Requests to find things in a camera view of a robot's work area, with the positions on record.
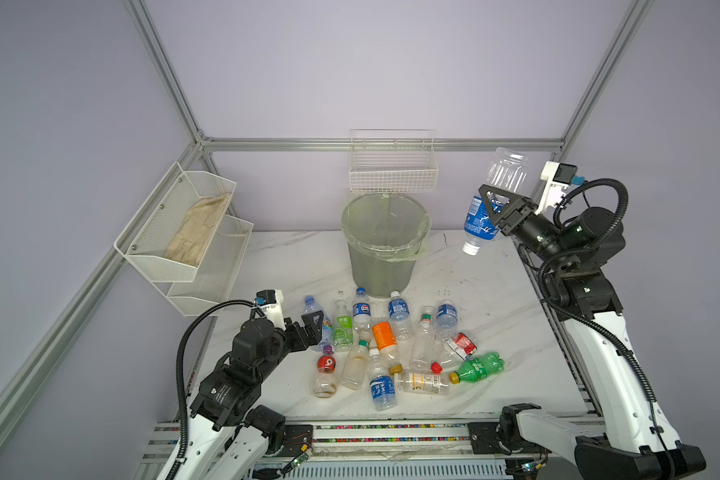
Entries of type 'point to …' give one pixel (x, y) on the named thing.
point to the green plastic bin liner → (385, 225)
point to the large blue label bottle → (311, 306)
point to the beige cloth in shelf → (196, 230)
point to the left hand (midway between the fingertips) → (307, 320)
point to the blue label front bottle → (381, 382)
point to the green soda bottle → (478, 369)
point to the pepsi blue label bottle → (361, 313)
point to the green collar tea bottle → (423, 344)
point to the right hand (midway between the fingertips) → (481, 190)
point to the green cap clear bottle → (355, 366)
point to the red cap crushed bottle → (459, 346)
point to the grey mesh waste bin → (380, 276)
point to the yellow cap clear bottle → (420, 382)
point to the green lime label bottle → (343, 329)
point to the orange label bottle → (385, 337)
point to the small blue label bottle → (446, 320)
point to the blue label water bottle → (399, 313)
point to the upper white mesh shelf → (166, 240)
